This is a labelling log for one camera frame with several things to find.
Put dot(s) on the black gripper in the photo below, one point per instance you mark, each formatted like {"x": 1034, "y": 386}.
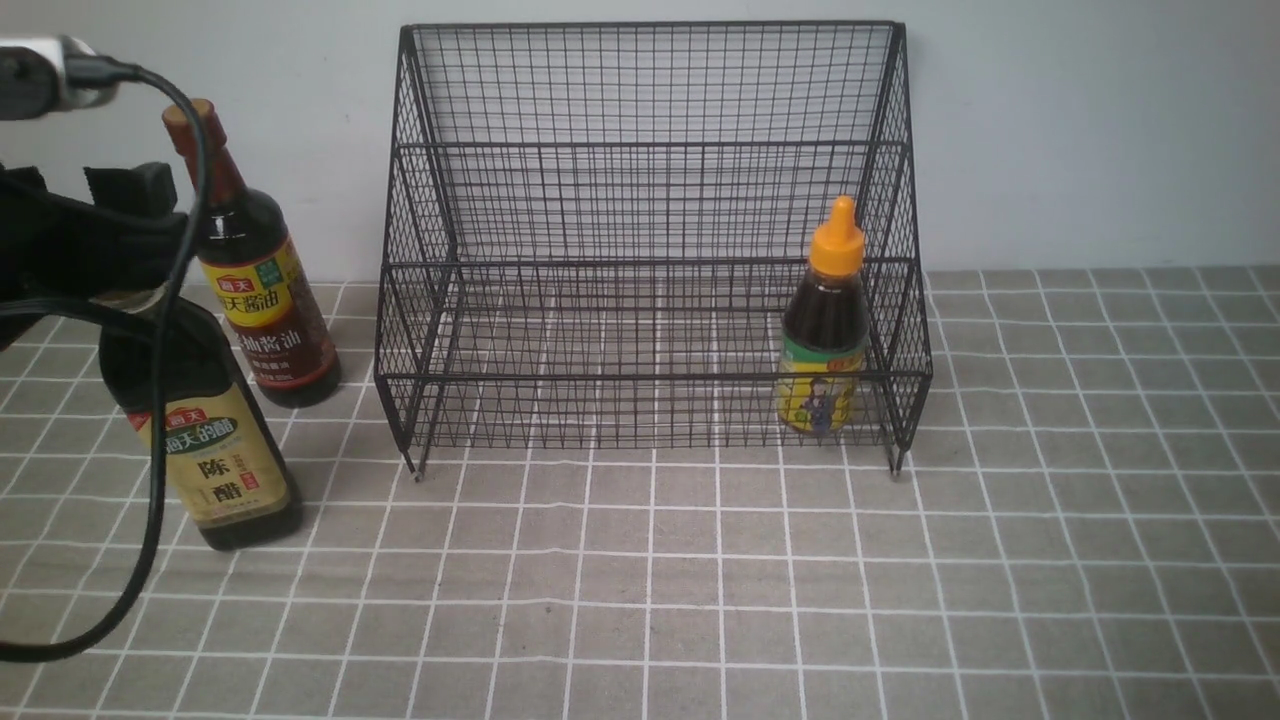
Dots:
{"x": 125, "y": 239}

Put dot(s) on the brown-capped soy sauce bottle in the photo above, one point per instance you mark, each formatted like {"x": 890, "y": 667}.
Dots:
{"x": 248, "y": 257}

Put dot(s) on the gold-capped vinegar bottle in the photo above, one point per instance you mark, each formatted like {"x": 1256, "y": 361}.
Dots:
{"x": 222, "y": 461}

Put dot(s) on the orange-capped oyster sauce bottle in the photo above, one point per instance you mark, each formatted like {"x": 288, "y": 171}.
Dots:
{"x": 825, "y": 329}

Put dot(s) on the grey checked tablecloth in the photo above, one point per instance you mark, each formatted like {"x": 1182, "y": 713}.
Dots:
{"x": 1086, "y": 528}

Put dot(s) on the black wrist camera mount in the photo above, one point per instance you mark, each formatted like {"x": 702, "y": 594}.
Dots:
{"x": 35, "y": 77}

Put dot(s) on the black wire mesh shelf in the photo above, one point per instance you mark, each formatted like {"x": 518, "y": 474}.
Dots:
{"x": 594, "y": 229}

